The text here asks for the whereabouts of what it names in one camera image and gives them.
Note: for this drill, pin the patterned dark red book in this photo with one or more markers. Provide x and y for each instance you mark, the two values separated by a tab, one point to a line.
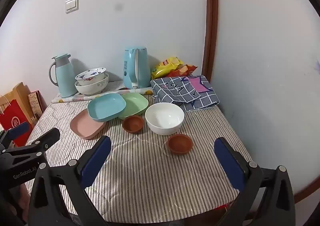
37	103

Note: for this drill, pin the white wall light switch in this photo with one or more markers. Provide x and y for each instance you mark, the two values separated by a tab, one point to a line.
71	5

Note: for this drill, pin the red paper shopping bag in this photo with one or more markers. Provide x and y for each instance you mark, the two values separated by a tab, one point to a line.
13	116

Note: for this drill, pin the large white porcelain bowl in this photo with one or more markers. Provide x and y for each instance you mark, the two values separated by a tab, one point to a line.
92	89

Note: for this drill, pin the blue square plate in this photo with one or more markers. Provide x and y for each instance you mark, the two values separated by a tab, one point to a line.
106	107

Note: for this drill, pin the fruit patterned oilcloth mat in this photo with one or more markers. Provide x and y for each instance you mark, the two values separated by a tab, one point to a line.
80	97

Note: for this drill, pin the light blue electric kettle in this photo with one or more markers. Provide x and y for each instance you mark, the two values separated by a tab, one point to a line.
136	71

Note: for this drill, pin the grey checked folded cloth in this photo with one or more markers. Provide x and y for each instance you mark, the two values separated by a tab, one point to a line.
190	93

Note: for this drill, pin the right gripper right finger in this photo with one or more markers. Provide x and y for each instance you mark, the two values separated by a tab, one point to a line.
237	169

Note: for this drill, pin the white ceramic bowl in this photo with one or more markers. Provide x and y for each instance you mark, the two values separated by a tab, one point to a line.
164	118

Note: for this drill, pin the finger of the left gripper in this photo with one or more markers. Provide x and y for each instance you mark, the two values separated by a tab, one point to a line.
7	137
41	144

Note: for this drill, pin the blue patterned porcelain bowl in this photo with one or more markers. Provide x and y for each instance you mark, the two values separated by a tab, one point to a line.
91	76

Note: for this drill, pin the light blue thermos jug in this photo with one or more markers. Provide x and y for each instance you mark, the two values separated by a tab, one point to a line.
64	74

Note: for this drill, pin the brown wooden door frame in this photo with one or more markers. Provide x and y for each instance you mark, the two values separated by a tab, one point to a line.
212	13

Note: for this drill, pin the brown cardboard box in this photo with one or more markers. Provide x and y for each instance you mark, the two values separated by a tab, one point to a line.
20	94

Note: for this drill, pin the yellow chips bag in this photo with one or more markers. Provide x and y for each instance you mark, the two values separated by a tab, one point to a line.
165	67

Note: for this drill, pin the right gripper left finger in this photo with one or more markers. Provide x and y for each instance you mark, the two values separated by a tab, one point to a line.
90	163

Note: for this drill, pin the pink square plate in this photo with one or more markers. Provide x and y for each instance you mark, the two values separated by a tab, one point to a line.
84	126

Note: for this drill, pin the striped quilted table cover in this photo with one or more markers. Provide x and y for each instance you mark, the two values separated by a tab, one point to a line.
143	182

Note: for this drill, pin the small brown bowl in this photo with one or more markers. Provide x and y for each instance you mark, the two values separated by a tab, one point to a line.
179	144
133	124

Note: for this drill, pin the green square plate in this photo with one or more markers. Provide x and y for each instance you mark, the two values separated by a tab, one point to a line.
135	104

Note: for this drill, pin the orange red snack bag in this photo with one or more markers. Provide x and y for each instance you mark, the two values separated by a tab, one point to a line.
185	70

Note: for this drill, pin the left hand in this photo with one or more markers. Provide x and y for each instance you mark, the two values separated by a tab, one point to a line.
22	198

